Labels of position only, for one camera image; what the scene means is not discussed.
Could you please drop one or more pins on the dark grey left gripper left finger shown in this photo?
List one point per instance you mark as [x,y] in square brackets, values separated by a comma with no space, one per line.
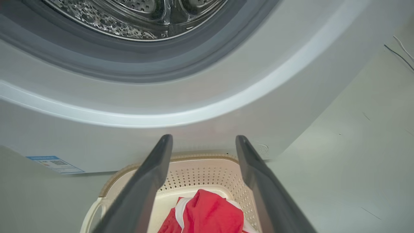
[139,194]

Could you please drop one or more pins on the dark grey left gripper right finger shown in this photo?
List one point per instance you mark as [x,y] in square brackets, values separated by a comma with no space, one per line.
[271,200]

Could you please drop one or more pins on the red and white garment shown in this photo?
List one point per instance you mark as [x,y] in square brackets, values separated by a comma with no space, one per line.
[207,213]

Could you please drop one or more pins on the cream perforated laundry basket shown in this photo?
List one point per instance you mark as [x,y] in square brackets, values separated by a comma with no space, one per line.
[200,174]

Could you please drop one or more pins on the white front-load washing machine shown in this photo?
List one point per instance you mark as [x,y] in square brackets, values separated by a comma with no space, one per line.
[226,106]

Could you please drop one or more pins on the grey rubber door seal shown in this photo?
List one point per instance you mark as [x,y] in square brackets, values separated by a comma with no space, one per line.
[129,61]

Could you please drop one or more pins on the blue energy label sticker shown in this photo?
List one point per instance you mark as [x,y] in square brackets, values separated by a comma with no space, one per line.
[55,165]

